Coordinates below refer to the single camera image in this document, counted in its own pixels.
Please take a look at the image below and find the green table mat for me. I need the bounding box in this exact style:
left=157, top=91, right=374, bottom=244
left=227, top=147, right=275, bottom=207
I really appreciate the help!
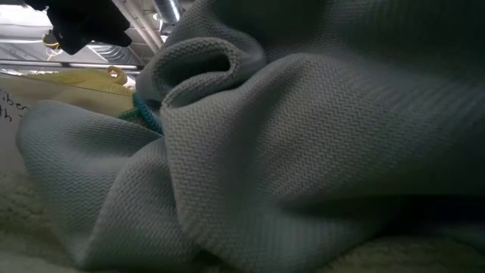
left=113, top=107, right=152, bottom=128

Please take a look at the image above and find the long white light bar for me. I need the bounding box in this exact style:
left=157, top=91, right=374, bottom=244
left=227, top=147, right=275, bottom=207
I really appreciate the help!
left=0, top=58, right=145, bottom=71

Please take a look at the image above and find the silver ribbed ceiling duct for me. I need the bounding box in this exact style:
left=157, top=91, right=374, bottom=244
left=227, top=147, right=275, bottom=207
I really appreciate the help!
left=85, top=41, right=145, bottom=66

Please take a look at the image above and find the silver round ceiling duct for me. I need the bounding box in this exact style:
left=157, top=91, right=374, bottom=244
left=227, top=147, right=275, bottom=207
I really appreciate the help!
left=151, top=0, right=183, bottom=26

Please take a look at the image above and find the pale blue waffle towel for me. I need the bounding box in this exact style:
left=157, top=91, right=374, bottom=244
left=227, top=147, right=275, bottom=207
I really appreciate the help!
left=14, top=0, right=485, bottom=273

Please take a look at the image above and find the yellow microfiber towel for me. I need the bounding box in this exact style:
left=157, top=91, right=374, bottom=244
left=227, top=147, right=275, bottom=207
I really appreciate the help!
left=20, top=66, right=134, bottom=98

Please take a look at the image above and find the yellow looped ceiling cable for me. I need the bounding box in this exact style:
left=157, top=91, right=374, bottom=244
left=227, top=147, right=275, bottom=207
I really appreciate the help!
left=41, top=30, right=64, bottom=61

